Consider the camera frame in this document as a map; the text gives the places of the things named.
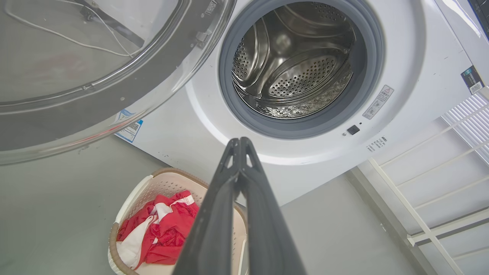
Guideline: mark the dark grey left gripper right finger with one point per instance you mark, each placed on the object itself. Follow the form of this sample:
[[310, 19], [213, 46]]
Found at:
[[267, 236]]

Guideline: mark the blue and white energy sticker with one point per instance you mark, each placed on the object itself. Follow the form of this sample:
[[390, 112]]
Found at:
[[130, 128]]

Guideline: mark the white rail rack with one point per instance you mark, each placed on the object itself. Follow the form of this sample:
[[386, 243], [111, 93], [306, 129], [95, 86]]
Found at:
[[416, 217]]

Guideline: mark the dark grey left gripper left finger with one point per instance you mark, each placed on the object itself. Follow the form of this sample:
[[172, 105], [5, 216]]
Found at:
[[214, 236]]

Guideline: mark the red and white garment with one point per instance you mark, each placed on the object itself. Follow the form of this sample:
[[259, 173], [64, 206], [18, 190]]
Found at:
[[168, 233]]

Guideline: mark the white front-load washing machine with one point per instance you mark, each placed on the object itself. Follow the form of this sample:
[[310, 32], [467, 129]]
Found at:
[[412, 76]]

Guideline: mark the white warning label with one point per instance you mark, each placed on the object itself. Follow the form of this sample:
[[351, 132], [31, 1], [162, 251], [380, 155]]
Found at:
[[378, 101]]

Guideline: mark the white slatted panel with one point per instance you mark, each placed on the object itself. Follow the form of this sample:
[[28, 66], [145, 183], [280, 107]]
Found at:
[[471, 122]]

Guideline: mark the stainless steel perforated drum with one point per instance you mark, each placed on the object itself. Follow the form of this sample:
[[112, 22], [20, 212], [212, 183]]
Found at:
[[301, 72]]

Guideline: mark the black QR code sticker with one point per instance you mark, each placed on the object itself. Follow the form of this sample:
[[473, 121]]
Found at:
[[472, 79]]

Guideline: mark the beige perforated laundry basket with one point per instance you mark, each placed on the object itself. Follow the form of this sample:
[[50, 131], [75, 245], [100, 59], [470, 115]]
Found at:
[[164, 183]]

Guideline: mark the black control display panel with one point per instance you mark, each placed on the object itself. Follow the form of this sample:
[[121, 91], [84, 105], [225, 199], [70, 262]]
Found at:
[[482, 15]]

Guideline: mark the round dark washing machine door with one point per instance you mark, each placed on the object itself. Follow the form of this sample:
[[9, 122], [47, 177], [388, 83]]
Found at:
[[114, 103]]

